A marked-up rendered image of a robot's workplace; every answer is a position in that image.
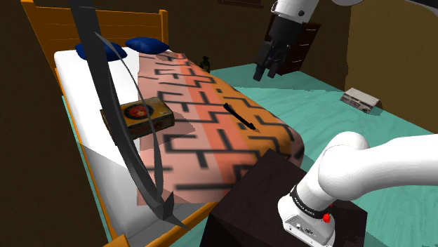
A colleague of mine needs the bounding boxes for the dark brown chest of drawers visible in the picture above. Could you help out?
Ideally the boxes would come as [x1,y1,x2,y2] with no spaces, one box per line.
[265,13,323,76]

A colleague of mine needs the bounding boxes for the small dark bottle shape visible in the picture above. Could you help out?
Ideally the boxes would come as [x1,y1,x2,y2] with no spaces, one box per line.
[199,55,211,74]

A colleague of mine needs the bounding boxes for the orange wooden bed white mattress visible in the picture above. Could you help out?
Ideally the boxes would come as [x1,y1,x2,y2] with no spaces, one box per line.
[20,0,305,247]

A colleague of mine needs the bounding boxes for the blue pillow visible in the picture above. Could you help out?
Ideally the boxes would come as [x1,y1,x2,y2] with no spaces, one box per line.
[124,36,171,55]
[74,41,128,62]

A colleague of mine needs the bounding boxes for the white flat box with keys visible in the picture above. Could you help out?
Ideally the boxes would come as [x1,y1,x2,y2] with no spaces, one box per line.
[339,87,381,115]

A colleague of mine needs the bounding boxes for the dark grey curved bow shape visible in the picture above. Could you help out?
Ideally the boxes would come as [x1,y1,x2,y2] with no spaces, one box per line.
[67,0,192,231]

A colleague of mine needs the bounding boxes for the yellow flat box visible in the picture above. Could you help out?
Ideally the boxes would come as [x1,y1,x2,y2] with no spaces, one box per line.
[100,96,175,140]

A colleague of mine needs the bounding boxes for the dark robot stand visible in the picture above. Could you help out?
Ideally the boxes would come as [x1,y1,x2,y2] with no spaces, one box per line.
[199,148,369,247]

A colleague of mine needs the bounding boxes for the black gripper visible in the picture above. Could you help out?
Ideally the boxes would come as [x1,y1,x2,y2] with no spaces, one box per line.
[253,15,305,82]

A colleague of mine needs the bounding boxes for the black pen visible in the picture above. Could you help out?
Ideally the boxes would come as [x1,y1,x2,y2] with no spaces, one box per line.
[223,102,257,132]

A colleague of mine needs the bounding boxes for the orange blanket with black lines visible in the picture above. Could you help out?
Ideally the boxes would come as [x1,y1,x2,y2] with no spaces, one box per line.
[136,51,305,206]

